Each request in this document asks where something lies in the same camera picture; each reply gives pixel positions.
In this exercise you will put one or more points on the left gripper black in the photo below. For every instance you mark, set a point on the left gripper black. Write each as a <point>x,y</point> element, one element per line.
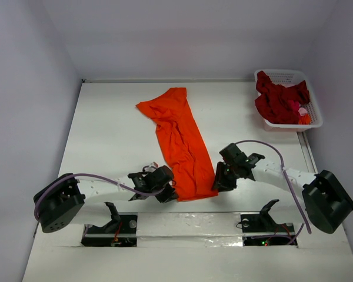
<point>168,194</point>

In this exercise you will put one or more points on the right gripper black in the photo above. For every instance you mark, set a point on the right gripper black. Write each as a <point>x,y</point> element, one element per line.
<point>220,179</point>

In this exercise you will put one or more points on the orange t shirt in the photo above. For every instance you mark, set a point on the orange t shirt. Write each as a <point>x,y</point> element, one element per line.
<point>181,144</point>

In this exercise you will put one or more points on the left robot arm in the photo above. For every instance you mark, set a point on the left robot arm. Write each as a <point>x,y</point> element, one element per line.
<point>89,199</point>

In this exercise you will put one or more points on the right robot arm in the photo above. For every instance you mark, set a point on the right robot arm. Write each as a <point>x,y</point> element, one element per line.
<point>321,200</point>

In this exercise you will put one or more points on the dark red t shirt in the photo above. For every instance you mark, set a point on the dark red t shirt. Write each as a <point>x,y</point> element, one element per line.
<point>272,103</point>

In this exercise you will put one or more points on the small orange garment in basket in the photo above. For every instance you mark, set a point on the small orange garment in basket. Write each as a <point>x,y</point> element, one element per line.
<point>304,120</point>

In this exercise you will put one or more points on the pink garment in basket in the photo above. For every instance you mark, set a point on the pink garment in basket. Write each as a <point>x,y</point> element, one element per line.
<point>297,108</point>

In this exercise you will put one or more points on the white plastic basket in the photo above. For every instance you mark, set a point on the white plastic basket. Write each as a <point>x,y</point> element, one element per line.
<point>290,78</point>

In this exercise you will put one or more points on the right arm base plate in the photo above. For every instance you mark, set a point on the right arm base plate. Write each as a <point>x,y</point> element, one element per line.
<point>260,230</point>

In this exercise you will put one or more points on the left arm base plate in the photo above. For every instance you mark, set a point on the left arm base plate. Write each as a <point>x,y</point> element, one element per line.
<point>123,236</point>

